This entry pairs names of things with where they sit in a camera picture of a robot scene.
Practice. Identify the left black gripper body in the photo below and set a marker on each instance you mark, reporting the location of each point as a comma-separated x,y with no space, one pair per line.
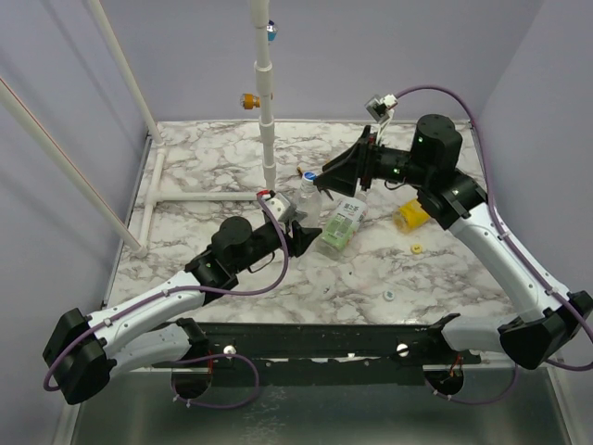
266,240

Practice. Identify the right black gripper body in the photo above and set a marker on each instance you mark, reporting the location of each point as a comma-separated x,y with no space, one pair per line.
365,159

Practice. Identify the white blue bottle cap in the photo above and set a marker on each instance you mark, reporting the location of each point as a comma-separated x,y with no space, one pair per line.
309,175

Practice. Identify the clear plastic bottle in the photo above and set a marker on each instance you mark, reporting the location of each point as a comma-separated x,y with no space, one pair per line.
308,202

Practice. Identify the yellow drink bottle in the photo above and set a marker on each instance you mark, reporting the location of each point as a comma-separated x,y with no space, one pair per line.
410,216

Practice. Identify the yellow bottle cap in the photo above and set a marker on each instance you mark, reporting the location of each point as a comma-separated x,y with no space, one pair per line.
417,248

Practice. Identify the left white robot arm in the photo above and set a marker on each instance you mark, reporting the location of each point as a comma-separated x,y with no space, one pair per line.
85,351

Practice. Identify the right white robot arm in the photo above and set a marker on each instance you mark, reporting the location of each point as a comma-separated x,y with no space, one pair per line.
548,313

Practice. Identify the green label bottle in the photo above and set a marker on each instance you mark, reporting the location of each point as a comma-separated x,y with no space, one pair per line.
343,224

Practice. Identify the white green bottle cap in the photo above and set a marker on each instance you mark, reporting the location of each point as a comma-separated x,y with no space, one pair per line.
389,295

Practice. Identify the yellow cap on pipe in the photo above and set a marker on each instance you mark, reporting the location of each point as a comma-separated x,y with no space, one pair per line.
250,101

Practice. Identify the left diagonal white pipe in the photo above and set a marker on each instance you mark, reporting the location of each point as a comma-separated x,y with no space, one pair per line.
28,122

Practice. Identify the blue cap on pipe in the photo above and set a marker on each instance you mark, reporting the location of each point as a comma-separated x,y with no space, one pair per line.
271,30

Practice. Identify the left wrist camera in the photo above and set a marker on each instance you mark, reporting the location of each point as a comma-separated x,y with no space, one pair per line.
278,205

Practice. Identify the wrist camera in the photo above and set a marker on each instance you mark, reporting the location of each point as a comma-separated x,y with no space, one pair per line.
278,205
381,108

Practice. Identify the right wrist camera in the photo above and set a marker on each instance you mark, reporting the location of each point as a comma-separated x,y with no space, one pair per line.
381,108

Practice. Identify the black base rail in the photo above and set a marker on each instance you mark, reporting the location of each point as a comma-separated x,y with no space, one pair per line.
320,354

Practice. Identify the white pvc pipe frame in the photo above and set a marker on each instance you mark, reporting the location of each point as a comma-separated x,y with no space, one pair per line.
263,68

